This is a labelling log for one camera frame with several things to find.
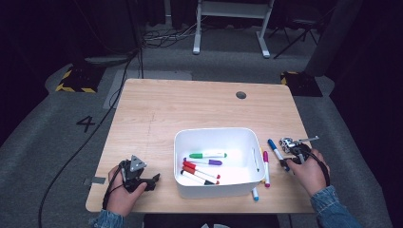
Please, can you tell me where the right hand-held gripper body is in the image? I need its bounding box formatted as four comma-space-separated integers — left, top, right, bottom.
288, 135, 320, 165

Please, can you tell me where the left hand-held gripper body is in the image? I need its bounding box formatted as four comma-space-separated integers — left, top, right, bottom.
119, 154, 148, 193

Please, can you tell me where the dark blue marker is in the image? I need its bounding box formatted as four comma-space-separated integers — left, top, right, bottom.
267, 138, 291, 173

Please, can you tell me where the yellow marker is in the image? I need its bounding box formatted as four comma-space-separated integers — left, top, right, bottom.
259, 145, 266, 184

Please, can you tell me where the orange-red marker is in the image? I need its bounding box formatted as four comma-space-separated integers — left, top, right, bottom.
182, 165, 221, 185

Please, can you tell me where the black marker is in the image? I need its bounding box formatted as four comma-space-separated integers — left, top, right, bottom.
180, 170, 217, 186

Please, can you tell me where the red marker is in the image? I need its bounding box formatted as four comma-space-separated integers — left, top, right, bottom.
182, 161, 221, 180

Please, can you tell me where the bright green marker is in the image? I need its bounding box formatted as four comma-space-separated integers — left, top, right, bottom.
188, 152, 228, 160

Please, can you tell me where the purple marker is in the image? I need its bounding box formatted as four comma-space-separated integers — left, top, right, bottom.
182, 157, 223, 166

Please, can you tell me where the white plastic storage box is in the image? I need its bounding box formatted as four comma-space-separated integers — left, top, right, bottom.
173, 126, 266, 200

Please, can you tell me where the person's right hand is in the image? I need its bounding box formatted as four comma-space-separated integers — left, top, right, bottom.
286, 148, 331, 198

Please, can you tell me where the person's left hand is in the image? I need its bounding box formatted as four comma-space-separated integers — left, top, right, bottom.
106, 166, 148, 218

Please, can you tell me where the grey tape piece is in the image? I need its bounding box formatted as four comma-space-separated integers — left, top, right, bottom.
84, 176, 107, 186

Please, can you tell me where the black seat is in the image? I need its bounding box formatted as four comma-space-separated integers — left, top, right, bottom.
143, 214, 281, 228

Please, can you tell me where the black yellow striped floor base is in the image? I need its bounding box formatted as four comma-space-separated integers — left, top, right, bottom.
279, 70, 323, 98
54, 63, 107, 94

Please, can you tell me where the grey stand base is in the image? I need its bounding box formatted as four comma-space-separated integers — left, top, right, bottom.
84, 54, 136, 67

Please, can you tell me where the grey padded column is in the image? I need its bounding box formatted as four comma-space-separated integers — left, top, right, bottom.
304, 0, 364, 78

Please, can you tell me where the black folding stand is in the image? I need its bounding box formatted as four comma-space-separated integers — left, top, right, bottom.
269, 12, 321, 60

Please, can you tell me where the black wrist strap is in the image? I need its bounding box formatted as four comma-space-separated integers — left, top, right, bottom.
103, 162, 126, 210
303, 148, 331, 188

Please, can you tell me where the long black floor cable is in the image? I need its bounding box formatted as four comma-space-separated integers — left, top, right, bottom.
37, 47, 142, 228

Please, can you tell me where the bundle of floor cables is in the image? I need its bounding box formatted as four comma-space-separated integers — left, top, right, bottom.
141, 18, 199, 48

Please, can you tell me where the white desk frame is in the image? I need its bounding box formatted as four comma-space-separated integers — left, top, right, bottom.
192, 0, 276, 59

